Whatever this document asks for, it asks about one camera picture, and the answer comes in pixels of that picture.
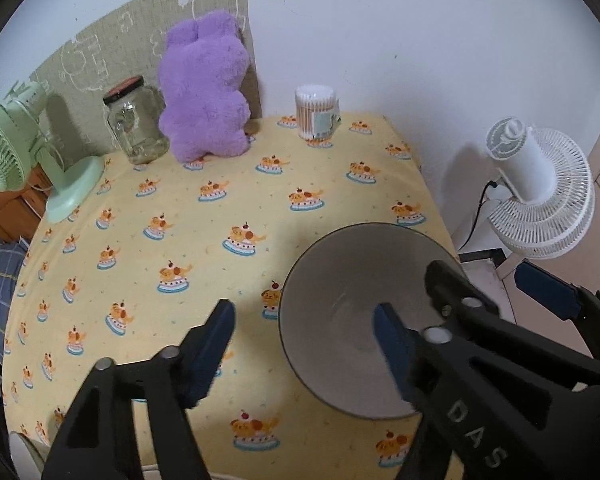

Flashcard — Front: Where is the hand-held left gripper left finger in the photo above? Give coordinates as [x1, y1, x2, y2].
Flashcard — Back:
[41, 298, 237, 480]

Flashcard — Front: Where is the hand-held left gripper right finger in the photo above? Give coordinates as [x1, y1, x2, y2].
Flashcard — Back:
[372, 302, 453, 480]

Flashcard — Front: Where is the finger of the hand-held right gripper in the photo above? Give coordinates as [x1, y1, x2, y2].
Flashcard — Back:
[514, 262, 600, 361]
[424, 259, 600, 387]

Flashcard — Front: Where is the large grey floral bowl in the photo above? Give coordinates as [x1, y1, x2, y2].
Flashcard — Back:
[278, 223, 473, 420]

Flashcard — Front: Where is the white floor fan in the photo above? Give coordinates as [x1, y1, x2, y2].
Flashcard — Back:
[484, 117, 597, 261]

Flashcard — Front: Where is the yellow printed tablecloth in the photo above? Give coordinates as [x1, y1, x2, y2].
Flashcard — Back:
[2, 112, 467, 480]

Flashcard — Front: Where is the cotton swab container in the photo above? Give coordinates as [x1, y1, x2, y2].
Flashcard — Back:
[295, 84, 342, 141]

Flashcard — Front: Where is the glass jar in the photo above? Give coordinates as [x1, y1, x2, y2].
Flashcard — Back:
[102, 76, 171, 165]

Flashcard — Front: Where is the wooden chair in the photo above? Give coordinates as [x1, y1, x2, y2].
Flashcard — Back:
[0, 165, 49, 244]

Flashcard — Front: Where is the purple plush toy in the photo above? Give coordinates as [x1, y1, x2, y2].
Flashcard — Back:
[158, 14, 254, 163]

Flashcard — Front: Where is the green desk fan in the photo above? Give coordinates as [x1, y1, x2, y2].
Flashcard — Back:
[0, 80, 106, 225]

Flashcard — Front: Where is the black metal frame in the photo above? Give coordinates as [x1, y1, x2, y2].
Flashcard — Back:
[457, 249, 509, 269]

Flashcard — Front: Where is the black power cable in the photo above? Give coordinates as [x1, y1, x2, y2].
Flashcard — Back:
[457, 180, 503, 253]

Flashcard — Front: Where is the green wall mat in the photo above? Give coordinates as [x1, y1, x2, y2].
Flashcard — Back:
[35, 0, 263, 156]

